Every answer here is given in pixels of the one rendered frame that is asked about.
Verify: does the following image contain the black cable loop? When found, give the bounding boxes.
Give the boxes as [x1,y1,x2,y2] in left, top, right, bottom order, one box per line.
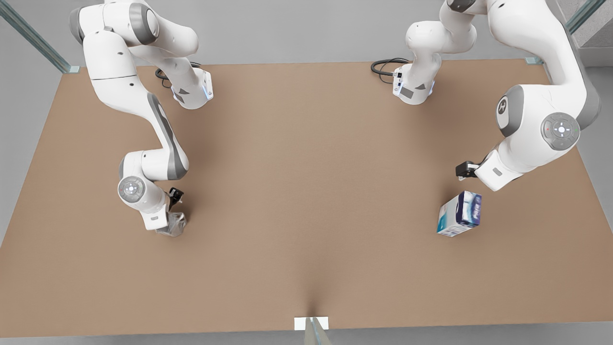
[370,57,411,85]
[155,61,203,90]

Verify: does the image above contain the silver frame post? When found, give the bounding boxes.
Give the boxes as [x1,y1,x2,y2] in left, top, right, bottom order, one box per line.
[294,316,331,345]
[525,0,607,66]
[0,0,80,74]

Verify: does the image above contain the blue and white carton box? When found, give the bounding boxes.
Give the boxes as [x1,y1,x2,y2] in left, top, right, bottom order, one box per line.
[436,190,483,238]

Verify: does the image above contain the clear glass cup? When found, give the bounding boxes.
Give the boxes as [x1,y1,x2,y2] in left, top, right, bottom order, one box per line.
[155,212,188,237]

